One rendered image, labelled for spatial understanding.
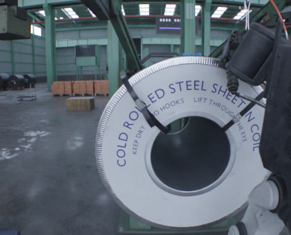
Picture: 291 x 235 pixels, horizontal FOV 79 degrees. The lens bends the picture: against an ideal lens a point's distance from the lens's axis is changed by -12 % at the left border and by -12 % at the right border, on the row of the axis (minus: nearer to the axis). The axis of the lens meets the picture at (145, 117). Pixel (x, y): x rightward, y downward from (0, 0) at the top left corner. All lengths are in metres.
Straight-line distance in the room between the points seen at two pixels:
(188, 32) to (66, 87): 8.60
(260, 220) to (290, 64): 0.55
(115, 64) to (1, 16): 4.95
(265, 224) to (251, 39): 0.61
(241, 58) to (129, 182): 1.01
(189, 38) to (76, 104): 4.31
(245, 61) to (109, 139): 0.89
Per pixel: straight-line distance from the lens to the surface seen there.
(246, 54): 0.58
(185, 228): 1.57
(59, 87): 12.74
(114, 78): 5.81
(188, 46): 5.88
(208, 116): 1.20
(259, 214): 0.76
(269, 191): 0.65
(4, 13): 1.03
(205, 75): 1.17
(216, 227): 1.90
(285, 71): 0.40
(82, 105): 7.19
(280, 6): 2.01
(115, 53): 5.83
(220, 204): 1.50
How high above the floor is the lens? 1.27
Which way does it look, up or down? 13 degrees down
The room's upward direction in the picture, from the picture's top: straight up
